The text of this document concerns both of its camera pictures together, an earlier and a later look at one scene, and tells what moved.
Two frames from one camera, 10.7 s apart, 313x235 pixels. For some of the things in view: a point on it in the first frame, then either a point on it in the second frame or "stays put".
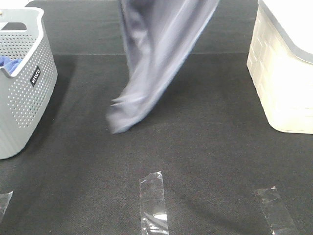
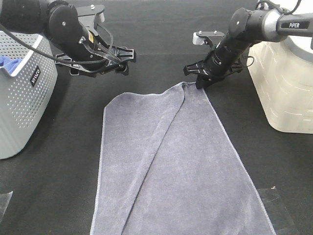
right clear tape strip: [277, 216] stays put
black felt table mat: [209, 135] stays put
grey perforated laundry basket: [26, 93] stays put
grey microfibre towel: [158, 35] -> [166, 167]
